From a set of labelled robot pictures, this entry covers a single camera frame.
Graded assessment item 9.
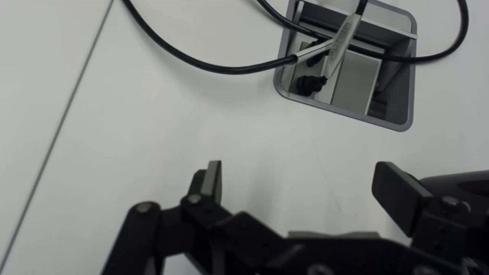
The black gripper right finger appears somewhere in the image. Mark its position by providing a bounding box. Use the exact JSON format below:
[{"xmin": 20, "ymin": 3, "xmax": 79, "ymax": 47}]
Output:
[{"xmin": 370, "ymin": 160, "xmax": 489, "ymax": 267}]

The gray desk cable grommet box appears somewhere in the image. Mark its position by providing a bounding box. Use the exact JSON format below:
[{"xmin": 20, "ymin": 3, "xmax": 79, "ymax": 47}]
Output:
[{"xmin": 273, "ymin": 0, "xmax": 419, "ymax": 133}]

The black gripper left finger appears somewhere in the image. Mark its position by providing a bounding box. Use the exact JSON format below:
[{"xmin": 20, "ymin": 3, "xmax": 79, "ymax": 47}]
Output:
[{"xmin": 101, "ymin": 159, "xmax": 287, "ymax": 275}]

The silver braided cable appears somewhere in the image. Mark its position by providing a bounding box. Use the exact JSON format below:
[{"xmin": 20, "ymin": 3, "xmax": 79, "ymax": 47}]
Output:
[{"xmin": 325, "ymin": 0, "xmax": 370, "ymax": 78}]

